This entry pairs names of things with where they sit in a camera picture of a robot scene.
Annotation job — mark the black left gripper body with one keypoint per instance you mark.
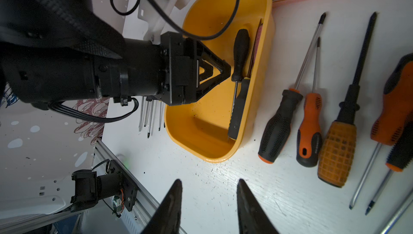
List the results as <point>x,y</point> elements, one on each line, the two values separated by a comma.
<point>191,70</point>

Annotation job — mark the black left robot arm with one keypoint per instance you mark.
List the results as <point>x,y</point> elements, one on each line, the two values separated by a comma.
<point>59,50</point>

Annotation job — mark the amber handle black screwdriver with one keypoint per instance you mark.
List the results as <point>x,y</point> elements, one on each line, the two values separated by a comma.
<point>337,153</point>

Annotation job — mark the black orange stubby screwdriver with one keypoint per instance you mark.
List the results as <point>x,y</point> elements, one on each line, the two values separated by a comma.
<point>278,128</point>

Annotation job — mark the orange black small screwdriver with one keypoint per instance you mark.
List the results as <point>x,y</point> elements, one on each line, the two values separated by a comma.
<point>309,137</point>

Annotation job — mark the pink handle screwdriver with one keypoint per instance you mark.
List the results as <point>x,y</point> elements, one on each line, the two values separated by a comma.
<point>243,87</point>

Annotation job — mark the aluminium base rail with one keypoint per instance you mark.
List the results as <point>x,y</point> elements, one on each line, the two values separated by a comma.
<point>27,207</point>

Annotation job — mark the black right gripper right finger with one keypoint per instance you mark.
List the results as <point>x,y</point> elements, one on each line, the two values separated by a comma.
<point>251,217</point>

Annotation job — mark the orange black large screwdriver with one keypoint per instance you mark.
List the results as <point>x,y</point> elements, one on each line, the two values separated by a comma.
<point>397,106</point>

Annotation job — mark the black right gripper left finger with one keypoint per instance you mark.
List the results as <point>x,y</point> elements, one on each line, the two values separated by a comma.
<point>167,218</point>

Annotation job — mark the slim orange black screwdriver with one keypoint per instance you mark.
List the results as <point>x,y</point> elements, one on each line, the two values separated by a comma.
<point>399,158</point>

